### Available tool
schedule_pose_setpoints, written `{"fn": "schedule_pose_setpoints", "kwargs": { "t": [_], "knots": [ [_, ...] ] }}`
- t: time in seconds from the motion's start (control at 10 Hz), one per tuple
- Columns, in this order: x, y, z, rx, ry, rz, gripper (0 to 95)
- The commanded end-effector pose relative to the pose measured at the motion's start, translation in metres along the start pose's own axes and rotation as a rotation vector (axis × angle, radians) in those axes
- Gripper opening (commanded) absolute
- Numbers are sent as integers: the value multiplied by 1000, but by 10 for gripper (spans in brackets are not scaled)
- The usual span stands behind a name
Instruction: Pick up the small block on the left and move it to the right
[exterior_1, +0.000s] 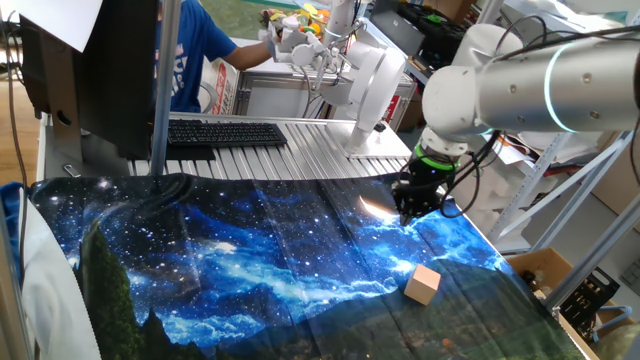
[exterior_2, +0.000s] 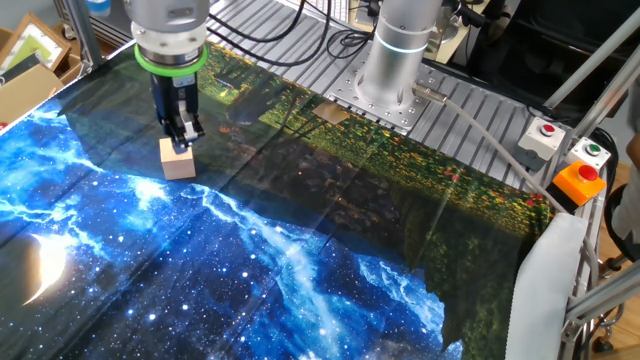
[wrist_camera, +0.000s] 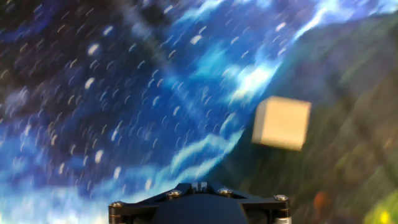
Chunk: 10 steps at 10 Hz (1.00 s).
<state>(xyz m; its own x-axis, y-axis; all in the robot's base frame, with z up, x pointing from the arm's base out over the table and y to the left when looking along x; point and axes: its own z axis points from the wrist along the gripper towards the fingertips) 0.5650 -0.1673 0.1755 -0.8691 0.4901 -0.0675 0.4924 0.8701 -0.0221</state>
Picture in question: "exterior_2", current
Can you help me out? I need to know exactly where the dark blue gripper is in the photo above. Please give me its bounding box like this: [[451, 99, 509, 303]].
[[151, 74, 206, 154]]

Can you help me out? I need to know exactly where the small wooden cube block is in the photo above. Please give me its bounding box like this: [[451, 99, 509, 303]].
[[158, 137, 197, 181]]

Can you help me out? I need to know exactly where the galaxy print tablecloth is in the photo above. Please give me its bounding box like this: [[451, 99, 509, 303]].
[[0, 42, 556, 360]]

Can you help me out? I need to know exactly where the brown tape patch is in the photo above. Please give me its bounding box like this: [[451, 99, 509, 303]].
[[312, 102, 351, 125]]

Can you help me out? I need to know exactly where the brown cardboard flap box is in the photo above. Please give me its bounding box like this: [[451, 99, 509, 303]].
[[0, 62, 66, 126]]

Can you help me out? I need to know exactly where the white box red button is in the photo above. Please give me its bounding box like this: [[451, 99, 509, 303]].
[[517, 116, 566, 161]]

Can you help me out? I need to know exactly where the white fabric sheet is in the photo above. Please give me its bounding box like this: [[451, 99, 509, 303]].
[[504, 212, 591, 360]]

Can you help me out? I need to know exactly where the orange emergency stop box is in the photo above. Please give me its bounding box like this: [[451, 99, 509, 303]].
[[552, 159, 608, 207]]

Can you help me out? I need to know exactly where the white box green button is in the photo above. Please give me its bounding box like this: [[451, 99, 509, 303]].
[[564, 136, 612, 171]]

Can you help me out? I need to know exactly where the black stool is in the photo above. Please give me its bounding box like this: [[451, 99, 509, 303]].
[[597, 182, 640, 279]]

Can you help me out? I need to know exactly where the black cable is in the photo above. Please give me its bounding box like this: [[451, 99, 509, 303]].
[[207, 0, 334, 69], [207, 0, 309, 44]]

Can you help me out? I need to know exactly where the aluminium frame post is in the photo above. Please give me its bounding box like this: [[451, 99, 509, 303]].
[[62, 0, 106, 69], [542, 7, 640, 111], [542, 54, 640, 186], [564, 262, 640, 321]]

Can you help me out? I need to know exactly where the wooden picture frame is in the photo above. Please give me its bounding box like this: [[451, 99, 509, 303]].
[[0, 12, 72, 74]]

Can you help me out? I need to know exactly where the silver bolted base plate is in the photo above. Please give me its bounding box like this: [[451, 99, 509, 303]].
[[324, 49, 446, 135]]

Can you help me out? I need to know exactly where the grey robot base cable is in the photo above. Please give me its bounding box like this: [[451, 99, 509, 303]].
[[412, 82, 601, 289]]

